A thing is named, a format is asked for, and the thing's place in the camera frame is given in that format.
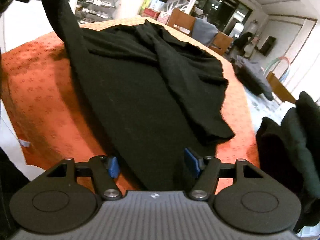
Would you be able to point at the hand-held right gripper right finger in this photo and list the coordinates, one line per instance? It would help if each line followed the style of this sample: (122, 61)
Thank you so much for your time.
(191, 162)

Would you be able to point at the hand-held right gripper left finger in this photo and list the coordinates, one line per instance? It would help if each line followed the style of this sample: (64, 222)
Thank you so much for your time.
(113, 167)

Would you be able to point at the black knit sweater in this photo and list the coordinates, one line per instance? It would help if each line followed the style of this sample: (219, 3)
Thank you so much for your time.
(137, 92)

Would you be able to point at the stack of black folded clothes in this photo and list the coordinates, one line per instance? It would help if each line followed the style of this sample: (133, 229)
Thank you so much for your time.
(295, 155)

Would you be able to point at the shoe rack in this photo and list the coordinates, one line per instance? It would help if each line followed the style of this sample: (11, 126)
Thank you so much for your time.
(100, 2)

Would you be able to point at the tile patterned tablecloth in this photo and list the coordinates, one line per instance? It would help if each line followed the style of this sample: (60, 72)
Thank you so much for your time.
(270, 110)

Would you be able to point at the orange flower patterned mat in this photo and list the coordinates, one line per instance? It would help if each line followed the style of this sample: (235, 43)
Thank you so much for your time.
(45, 92)

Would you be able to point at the person's dark clothing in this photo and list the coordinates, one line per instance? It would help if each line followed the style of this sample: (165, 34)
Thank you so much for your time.
(12, 192)

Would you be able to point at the grey folded garment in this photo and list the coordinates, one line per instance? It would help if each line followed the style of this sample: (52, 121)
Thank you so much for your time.
(257, 75)

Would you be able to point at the red box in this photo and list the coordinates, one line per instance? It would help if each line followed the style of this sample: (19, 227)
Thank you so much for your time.
(151, 13)

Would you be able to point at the grey cloth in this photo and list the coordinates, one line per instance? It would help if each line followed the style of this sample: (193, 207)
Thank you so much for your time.
(203, 31)

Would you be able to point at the black jacket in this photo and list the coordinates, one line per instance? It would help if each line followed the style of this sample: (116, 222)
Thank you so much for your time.
(243, 41)

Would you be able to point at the pink patterned box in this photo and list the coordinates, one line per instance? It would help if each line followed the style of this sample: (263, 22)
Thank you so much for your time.
(165, 18)

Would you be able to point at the colourful hula hoop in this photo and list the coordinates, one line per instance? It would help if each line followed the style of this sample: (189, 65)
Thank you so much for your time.
(285, 63)

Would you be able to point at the standing mirror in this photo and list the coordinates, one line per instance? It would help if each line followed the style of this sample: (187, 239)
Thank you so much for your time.
(238, 31)

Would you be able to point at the wall television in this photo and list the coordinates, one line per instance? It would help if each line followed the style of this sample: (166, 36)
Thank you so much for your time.
(267, 45)

